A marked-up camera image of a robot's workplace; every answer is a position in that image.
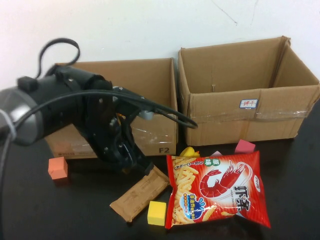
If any yellow rubber duck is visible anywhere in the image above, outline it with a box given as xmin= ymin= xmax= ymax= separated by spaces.
xmin=178 ymin=146 xmax=201 ymax=158

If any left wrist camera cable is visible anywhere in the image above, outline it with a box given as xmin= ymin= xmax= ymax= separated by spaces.
xmin=0 ymin=89 xmax=199 ymax=196

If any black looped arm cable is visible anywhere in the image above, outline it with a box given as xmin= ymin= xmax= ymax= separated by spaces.
xmin=37 ymin=37 xmax=81 ymax=76

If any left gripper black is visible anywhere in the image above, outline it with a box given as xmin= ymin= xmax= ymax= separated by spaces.
xmin=84 ymin=92 xmax=154 ymax=176

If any pink foam cube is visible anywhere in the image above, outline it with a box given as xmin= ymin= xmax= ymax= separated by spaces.
xmin=234 ymin=139 xmax=256 ymax=154

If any orange foam cube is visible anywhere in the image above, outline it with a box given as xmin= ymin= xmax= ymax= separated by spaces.
xmin=47 ymin=157 xmax=69 ymax=180

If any cardboard box with white label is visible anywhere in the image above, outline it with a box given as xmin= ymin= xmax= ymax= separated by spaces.
xmin=177 ymin=35 xmax=320 ymax=147

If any yellow foam cube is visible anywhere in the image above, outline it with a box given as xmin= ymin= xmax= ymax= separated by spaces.
xmin=147 ymin=200 xmax=167 ymax=226

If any left wrist camera black silver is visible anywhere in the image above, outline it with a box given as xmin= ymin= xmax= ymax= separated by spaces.
xmin=112 ymin=86 xmax=155 ymax=121

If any cardboard box with F2 print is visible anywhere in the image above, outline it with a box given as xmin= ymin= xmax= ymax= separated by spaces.
xmin=46 ymin=57 xmax=179 ymax=160

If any red prawn cracker bag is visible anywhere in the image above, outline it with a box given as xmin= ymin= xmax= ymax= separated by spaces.
xmin=165 ymin=150 xmax=272 ymax=230

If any brown snack bar packet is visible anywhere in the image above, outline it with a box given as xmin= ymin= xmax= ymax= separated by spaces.
xmin=109 ymin=166 xmax=171 ymax=223

